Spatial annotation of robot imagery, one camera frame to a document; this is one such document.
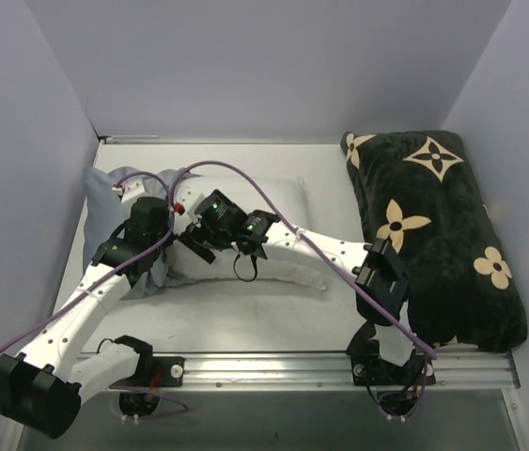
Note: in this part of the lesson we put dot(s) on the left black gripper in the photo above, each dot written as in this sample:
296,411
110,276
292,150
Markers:
149,203

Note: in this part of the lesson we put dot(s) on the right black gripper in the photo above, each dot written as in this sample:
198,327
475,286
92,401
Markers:
198,241

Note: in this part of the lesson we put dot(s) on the grey pillowcase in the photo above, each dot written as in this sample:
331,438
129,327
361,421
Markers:
104,214

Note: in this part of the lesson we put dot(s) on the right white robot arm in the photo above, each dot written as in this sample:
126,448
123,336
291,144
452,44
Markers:
372,269

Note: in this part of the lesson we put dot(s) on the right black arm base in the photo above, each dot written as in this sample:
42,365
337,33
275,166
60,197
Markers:
369,369

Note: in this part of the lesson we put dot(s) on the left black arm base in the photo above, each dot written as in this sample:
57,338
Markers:
160,371

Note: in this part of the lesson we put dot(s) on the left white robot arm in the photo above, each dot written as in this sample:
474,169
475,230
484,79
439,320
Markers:
44,385

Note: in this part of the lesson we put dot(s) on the black floral plush pillow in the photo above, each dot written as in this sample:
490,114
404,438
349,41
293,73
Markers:
418,190

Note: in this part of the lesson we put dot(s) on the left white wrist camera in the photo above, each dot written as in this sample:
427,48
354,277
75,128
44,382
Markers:
129,190

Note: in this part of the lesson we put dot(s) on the aluminium front rail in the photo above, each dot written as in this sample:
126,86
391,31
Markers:
331,371

